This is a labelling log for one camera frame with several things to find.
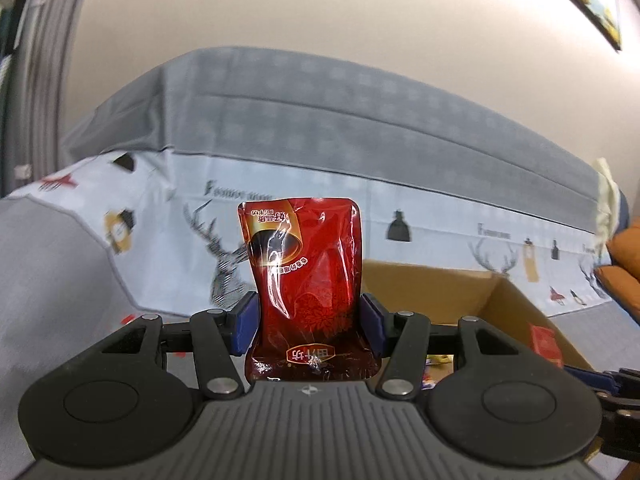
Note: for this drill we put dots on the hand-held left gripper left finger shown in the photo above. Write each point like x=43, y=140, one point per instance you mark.
x=247, y=322

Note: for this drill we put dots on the small red candy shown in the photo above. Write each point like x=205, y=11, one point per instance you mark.
x=127, y=318

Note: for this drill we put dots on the grey striped curtain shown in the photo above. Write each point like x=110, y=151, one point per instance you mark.
x=45, y=60

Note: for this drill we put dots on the yellow snack packet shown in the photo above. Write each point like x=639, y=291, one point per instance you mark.
x=440, y=358

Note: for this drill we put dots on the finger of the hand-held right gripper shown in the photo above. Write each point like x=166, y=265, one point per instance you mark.
x=587, y=376
x=622, y=425

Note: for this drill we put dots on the red snack packet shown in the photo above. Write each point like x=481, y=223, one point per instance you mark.
x=546, y=345

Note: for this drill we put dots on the brown cardboard box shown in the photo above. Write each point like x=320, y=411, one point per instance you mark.
x=450, y=290

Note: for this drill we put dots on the dark red snack pouch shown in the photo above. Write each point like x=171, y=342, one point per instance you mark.
x=310, y=280

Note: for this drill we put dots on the purple snack packet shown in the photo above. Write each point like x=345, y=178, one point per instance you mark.
x=429, y=381

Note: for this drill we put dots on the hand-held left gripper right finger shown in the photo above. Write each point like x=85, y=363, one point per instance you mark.
x=372, y=322

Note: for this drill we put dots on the cream cloth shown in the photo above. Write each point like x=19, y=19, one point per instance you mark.
x=606, y=195

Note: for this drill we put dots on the orange cushion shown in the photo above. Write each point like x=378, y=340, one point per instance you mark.
x=626, y=250
x=620, y=290

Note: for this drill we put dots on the grey checked quilt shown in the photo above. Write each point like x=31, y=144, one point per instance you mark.
x=325, y=125

